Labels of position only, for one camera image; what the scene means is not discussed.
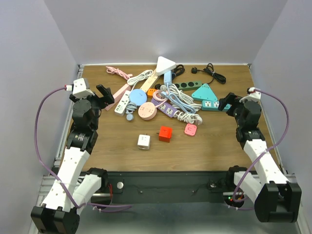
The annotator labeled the pink round power strip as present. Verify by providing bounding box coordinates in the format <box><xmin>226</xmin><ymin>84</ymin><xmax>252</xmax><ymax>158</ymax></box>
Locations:
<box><xmin>138</xmin><ymin>102</ymin><xmax>157</xmax><ymax>120</ymax></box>

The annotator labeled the white cube socket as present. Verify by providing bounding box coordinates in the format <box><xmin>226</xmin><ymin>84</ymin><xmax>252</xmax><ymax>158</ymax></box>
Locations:
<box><xmin>137</xmin><ymin>134</ymin><xmax>151</xmax><ymax>150</ymax></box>

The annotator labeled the red cube socket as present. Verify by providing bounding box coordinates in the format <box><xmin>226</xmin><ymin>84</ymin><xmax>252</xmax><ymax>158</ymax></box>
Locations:
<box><xmin>158</xmin><ymin>126</ymin><xmax>173</xmax><ymax>143</ymax></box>

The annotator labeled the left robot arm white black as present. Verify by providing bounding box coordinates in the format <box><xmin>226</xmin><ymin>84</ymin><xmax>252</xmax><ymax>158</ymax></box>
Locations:
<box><xmin>31</xmin><ymin>84</ymin><xmax>115</xmax><ymax>234</ymax></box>

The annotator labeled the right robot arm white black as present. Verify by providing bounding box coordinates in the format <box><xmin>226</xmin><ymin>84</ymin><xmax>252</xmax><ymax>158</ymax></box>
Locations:
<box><xmin>218</xmin><ymin>87</ymin><xmax>302</xmax><ymax>223</ymax></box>

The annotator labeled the blue round plug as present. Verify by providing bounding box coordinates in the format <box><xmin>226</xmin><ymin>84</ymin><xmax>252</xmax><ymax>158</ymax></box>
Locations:
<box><xmin>126</xmin><ymin>114</ymin><xmax>134</xmax><ymax>121</ymax></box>

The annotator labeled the pink flat plug adapter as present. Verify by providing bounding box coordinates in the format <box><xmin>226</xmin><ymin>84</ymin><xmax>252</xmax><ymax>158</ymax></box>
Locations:
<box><xmin>184</xmin><ymin>123</ymin><xmax>197</xmax><ymax>136</ymax></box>

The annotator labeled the pink long power strip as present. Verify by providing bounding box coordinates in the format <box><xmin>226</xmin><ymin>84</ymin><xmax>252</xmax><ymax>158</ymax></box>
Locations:
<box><xmin>105</xmin><ymin>84</ymin><xmax>131</xmax><ymax>111</ymax></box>

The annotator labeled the white usb power strip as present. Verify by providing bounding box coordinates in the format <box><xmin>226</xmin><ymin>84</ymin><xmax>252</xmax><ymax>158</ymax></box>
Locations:
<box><xmin>114</xmin><ymin>90</ymin><xmax>131</xmax><ymax>116</ymax></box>

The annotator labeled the teal long power strip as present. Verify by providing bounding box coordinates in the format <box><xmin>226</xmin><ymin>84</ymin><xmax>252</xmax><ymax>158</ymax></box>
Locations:
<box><xmin>201</xmin><ymin>100</ymin><xmax>219</xmax><ymax>112</ymax></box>

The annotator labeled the teal triangle power strip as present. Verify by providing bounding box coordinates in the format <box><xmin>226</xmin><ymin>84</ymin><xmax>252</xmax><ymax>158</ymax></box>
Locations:
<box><xmin>191</xmin><ymin>83</ymin><xmax>218</xmax><ymax>101</ymax></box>

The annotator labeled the blue round power strip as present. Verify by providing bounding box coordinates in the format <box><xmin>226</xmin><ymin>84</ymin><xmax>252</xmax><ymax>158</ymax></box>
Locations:
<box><xmin>129</xmin><ymin>89</ymin><xmax>147</xmax><ymax>106</ymax></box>

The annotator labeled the dark green power strip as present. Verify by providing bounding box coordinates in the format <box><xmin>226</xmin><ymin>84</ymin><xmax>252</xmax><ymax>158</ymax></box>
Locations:
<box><xmin>175</xmin><ymin>81</ymin><xmax>202</xmax><ymax>91</ymax></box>

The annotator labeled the orange power strip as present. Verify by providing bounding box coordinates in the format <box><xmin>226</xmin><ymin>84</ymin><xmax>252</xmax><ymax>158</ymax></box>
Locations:
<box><xmin>147</xmin><ymin>88</ymin><xmax>158</xmax><ymax>97</ymax></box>

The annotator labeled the beige long power strip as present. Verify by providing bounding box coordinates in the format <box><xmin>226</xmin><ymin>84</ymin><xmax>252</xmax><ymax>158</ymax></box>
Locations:
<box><xmin>140</xmin><ymin>69</ymin><xmax>159</xmax><ymax>93</ymax></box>

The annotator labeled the purple power strip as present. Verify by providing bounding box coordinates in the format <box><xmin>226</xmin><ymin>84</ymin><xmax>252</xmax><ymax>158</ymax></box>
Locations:
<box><xmin>151</xmin><ymin>98</ymin><xmax>177</xmax><ymax>118</ymax></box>

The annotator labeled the light blue power strip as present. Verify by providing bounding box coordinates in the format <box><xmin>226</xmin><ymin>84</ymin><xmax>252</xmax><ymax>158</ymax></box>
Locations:
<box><xmin>164</xmin><ymin>70</ymin><xmax>172</xmax><ymax>86</ymax></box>

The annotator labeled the white triangle power strip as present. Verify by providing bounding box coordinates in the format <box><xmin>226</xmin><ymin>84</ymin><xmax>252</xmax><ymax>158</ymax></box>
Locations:
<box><xmin>156</xmin><ymin>56</ymin><xmax>176</xmax><ymax>76</ymax></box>

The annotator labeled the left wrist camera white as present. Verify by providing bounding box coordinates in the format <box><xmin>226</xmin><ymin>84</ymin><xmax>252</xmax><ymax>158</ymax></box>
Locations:
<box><xmin>65</xmin><ymin>78</ymin><xmax>95</xmax><ymax>99</ymax></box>

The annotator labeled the pink coiled cord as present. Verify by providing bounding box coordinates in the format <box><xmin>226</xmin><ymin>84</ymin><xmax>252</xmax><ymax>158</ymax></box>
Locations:
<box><xmin>105</xmin><ymin>65</ymin><xmax>133</xmax><ymax>80</ymax></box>

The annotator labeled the white cord bundle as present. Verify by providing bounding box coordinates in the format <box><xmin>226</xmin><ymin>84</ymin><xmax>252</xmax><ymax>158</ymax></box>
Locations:
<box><xmin>127</xmin><ymin>69</ymin><xmax>154</xmax><ymax>86</ymax></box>

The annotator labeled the black coiled cord with plug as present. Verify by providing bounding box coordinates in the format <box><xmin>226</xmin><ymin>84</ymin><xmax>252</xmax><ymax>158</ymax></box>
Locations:
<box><xmin>191</xmin><ymin>63</ymin><xmax>227</xmax><ymax>85</ymax></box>

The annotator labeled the white coiled cord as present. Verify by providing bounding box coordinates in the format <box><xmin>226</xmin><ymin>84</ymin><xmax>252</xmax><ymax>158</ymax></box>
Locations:
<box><xmin>175</xmin><ymin>111</ymin><xmax>203</xmax><ymax>125</ymax></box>

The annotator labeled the light blue coiled cord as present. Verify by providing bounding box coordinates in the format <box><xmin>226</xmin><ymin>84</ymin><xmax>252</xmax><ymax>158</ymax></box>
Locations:
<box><xmin>165</xmin><ymin>84</ymin><xmax>203</xmax><ymax>115</ymax></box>

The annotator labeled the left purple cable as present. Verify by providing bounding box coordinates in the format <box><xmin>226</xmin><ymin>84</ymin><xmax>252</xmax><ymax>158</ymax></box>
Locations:
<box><xmin>34</xmin><ymin>87</ymin><xmax>132</xmax><ymax>213</ymax></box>

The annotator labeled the black cord bundle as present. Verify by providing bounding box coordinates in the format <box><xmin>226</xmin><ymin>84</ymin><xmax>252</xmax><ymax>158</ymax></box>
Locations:
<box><xmin>172</xmin><ymin>64</ymin><xmax>185</xmax><ymax>76</ymax></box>

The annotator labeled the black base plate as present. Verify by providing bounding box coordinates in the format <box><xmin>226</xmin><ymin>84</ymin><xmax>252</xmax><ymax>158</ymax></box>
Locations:
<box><xmin>91</xmin><ymin>171</ymin><xmax>234</xmax><ymax>205</ymax></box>

